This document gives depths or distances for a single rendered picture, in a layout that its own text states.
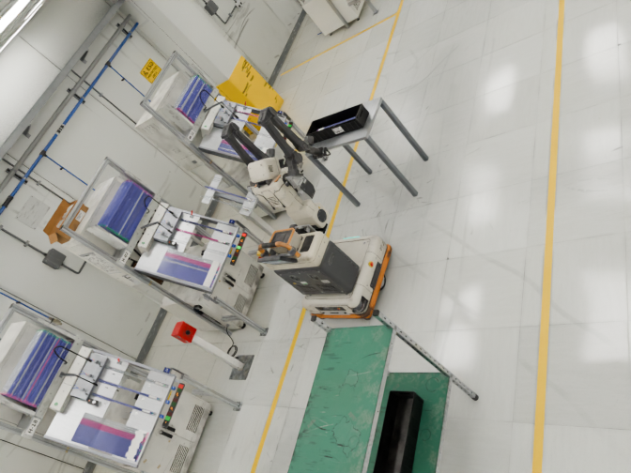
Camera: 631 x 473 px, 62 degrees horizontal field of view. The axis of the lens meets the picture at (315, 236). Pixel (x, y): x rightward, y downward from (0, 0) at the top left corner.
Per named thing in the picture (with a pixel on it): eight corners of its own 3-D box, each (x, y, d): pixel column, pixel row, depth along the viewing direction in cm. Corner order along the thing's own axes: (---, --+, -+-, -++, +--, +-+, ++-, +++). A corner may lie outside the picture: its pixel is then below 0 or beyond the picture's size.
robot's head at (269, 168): (269, 179, 374) (263, 158, 372) (250, 184, 388) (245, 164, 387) (283, 175, 384) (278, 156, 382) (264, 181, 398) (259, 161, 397)
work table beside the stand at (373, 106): (417, 196, 463) (365, 136, 419) (356, 206, 512) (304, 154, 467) (428, 157, 484) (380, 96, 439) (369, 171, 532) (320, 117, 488)
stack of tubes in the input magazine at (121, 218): (154, 196, 478) (130, 177, 463) (129, 242, 452) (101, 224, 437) (146, 199, 486) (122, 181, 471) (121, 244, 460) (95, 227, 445)
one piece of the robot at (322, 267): (361, 303, 406) (291, 244, 360) (311, 304, 444) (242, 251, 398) (373, 267, 421) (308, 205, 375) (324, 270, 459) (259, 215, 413)
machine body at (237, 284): (268, 270, 547) (225, 237, 513) (245, 331, 512) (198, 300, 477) (229, 277, 590) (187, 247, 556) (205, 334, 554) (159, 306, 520)
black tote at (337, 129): (314, 144, 468) (305, 135, 462) (319, 129, 476) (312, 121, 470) (363, 128, 428) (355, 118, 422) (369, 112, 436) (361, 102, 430)
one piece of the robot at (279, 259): (307, 263, 382) (284, 259, 367) (275, 266, 407) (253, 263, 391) (308, 248, 384) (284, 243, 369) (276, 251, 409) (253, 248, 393)
